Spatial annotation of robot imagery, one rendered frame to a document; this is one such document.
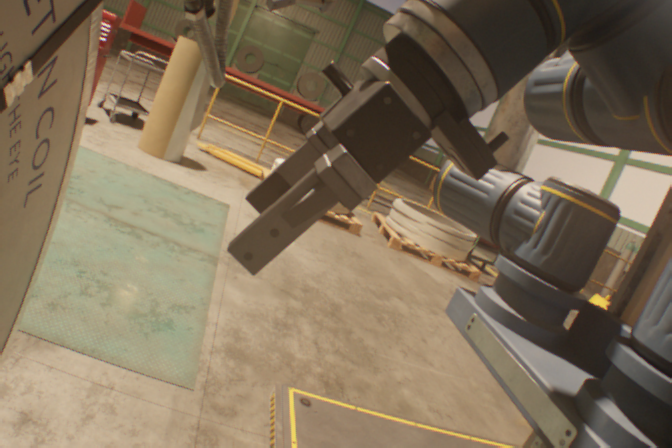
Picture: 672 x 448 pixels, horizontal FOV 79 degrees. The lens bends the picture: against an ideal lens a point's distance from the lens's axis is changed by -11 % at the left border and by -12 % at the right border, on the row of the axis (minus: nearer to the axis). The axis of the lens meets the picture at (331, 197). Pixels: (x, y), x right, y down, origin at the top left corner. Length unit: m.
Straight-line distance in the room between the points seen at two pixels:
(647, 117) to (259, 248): 0.32
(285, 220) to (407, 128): 0.10
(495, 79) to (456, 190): 0.93
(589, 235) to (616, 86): 0.71
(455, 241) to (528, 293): 4.88
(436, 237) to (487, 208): 4.70
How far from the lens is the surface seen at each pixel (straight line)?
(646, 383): 0.79
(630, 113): 0.44
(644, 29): 0.40
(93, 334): 1.99
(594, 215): 1.10
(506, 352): 1.01
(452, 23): 0.33
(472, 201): 1.22
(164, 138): 5.16
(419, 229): 5.88
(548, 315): 1.13
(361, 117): 0.30
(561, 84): 0.55
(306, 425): 1.35
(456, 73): 0.33
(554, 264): 1.10
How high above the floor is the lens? 1.13
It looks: 9 degrees down
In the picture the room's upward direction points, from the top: 24 degrees clockwise
